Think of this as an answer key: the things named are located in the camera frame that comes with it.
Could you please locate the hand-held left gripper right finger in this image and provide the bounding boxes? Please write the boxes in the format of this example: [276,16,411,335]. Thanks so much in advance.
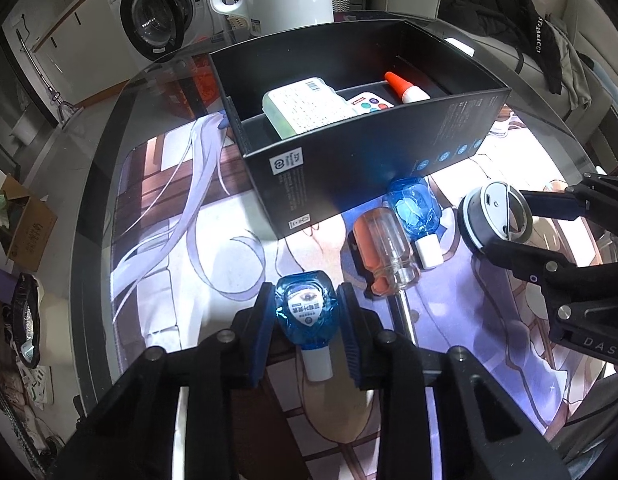
[336,282,572,480]

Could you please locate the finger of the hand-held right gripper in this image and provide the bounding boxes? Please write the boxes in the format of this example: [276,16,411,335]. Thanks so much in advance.
[481,237,618,306]
[518,172,618,233]

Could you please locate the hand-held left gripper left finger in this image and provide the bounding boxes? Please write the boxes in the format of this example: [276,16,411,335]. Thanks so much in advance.
[59,282,310,480]

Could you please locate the blue eye drop bottle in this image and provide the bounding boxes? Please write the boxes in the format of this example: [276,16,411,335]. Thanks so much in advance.
[386,177,444,269]
[275,270,340,381]

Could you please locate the round white compact mirror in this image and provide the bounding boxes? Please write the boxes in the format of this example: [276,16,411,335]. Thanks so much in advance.
[459,182,534,261]

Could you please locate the black cardboard box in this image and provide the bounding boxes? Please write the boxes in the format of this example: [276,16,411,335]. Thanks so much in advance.
[209,19,512,238]

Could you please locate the white glue bottle orange cap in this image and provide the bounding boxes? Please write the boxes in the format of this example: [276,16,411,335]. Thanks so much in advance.
[384,71,432,105]

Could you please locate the white remote control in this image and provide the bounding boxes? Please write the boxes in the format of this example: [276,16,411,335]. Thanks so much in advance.
[346,90,400,113]

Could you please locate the green and white label printer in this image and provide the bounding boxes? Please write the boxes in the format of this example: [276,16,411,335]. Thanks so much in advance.
[263,77,352,138]

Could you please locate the grey clothing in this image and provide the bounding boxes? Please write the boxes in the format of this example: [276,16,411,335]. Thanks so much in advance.
[554,360,618,466]

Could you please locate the printed desk mat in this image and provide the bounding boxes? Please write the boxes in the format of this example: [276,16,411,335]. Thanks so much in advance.
[111,105,604,480]

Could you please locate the grey garment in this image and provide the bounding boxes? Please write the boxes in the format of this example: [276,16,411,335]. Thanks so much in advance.
[544,25,600,121]

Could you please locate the black jacket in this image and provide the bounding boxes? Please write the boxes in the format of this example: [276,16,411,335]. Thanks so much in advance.
[424,0,572,96]

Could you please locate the pile of shoes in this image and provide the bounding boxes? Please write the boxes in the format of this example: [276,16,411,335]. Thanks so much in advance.
[16,360,54,406]

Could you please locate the black trash bin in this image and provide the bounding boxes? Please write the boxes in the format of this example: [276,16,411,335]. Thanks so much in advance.
[10,272,42,366]

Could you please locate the brown cardboard box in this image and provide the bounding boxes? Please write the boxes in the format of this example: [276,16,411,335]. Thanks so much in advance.
[0,175,58,272]

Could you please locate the red gift box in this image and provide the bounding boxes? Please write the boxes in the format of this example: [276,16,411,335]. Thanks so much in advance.
[194,60,224,106]

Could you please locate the mop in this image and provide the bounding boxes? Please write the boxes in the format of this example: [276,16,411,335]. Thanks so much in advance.
[16,30,80,121]

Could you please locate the white washing machine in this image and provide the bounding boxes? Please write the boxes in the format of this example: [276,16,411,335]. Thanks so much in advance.
[103,0,227,61]

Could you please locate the white kitchen base cabinets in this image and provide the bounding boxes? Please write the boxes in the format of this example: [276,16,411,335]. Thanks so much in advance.
[1,0,120,106]

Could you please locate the orange handled screwdriver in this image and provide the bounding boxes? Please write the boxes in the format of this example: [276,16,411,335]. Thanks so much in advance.
[353,208,422,348]

